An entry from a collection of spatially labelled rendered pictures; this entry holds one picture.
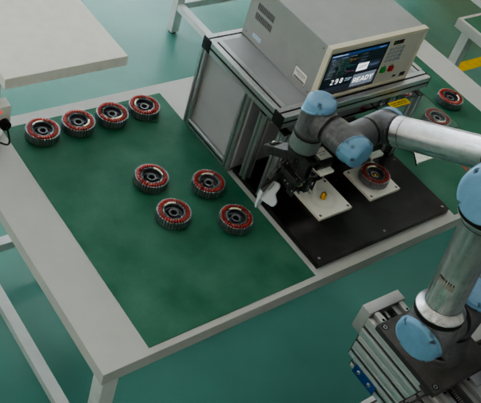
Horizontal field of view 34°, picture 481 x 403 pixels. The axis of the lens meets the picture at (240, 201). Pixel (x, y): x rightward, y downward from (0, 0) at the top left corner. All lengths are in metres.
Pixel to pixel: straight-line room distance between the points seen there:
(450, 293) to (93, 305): 0.99
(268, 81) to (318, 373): 1.26
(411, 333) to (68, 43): 1.23
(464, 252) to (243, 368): 1.62
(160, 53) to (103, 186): 2.04
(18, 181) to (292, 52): 0.94
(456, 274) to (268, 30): 1.19
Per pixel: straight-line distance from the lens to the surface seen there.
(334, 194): 2.73
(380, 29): 2.59
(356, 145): 1.79
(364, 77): 2.62
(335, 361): 3.29
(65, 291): 2.26
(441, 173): 3.10
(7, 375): 2.99
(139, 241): 2.41
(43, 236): 2.39
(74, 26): 2.40
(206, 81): 2.72
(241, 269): 2.42
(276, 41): 2.59
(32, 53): 2.27
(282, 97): 2.49
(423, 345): 1.83
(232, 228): 2.48
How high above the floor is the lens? 2.53
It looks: 43 degrees down
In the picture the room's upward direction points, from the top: 19 degrees clockwise
